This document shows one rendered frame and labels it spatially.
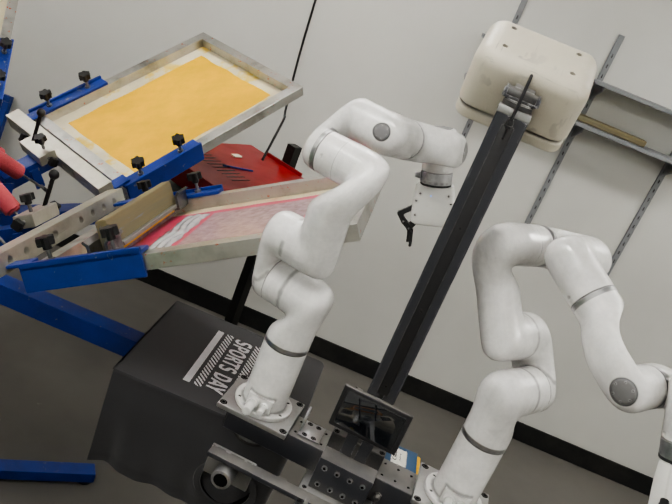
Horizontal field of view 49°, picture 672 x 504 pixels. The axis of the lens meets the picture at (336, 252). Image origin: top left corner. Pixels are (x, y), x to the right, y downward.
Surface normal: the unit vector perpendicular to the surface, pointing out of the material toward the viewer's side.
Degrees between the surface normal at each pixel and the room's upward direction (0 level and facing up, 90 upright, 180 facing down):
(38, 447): 0
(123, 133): 32
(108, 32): 90
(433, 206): 90
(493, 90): 116
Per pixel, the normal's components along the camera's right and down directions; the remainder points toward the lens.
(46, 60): -0.16, 0.32
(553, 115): -0.38, 0.63
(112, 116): -0.02, -0.70
